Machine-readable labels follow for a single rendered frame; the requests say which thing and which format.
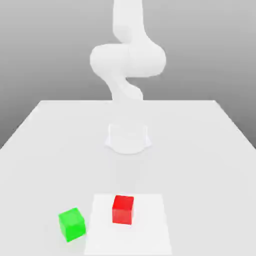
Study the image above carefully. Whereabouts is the small red cube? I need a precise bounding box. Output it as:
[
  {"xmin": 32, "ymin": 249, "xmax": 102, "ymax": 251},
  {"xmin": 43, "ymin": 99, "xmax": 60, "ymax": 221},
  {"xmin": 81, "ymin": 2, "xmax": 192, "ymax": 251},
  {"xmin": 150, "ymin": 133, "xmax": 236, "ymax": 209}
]
[{"xmin": 111, "ymin": 194, "xmax": 135, "ymax": 226}]

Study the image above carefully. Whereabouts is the small green cube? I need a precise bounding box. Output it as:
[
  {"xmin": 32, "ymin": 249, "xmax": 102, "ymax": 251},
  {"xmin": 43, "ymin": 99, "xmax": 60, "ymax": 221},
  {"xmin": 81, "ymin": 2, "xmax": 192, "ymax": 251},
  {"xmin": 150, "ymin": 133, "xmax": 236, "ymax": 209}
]
[{"xmin": 57, "ymin": 207, "xmax": 87, "ymax": 243}]

